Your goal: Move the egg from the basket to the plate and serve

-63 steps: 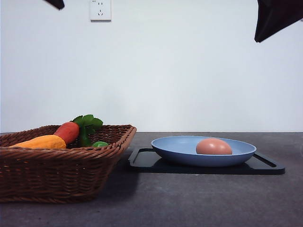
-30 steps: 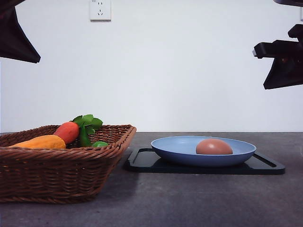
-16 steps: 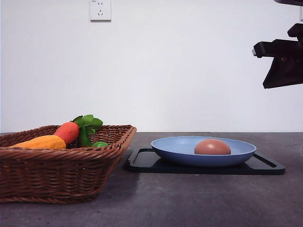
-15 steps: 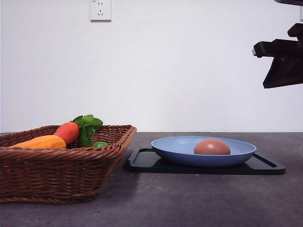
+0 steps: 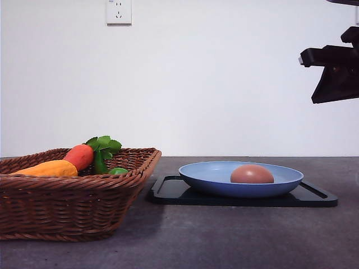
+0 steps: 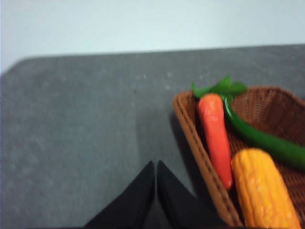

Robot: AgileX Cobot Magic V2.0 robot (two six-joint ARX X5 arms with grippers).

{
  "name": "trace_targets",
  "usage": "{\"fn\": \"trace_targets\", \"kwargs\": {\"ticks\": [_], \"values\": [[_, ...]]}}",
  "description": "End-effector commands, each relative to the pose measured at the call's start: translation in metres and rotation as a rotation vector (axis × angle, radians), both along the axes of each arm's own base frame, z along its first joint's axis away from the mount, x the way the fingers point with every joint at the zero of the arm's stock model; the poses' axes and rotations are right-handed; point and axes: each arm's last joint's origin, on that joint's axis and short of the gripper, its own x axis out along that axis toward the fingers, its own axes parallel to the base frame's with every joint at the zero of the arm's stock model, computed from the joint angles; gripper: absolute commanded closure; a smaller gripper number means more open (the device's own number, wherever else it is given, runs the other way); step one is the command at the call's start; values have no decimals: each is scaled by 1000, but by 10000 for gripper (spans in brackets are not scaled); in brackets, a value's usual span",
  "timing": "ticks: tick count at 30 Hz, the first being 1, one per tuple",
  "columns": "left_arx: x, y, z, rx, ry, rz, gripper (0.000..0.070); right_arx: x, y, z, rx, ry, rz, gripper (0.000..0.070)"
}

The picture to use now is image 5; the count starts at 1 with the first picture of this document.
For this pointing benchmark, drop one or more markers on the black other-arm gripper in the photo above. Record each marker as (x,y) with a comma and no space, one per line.
(340,77)

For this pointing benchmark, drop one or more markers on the brown egg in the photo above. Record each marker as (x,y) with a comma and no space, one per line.
(252,174)

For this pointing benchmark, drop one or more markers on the blue round plate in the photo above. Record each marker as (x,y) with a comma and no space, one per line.
(213,179)

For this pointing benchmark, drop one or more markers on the brown wicker basket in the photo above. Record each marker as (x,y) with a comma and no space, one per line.
(89,207)

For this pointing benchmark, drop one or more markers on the black rectangular tray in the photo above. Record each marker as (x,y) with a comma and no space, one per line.
(172,190)

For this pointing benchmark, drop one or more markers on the green plastic leafy vegetable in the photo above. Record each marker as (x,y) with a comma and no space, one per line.
(104,147)

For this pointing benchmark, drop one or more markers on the red-orange toy carrot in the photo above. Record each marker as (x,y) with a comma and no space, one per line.
(81,156)

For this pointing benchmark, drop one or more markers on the yellow-orange toy vegetable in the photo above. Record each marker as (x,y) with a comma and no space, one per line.
(60,168)

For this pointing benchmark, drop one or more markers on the white wall power socket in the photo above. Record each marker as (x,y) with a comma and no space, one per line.
(119,12)

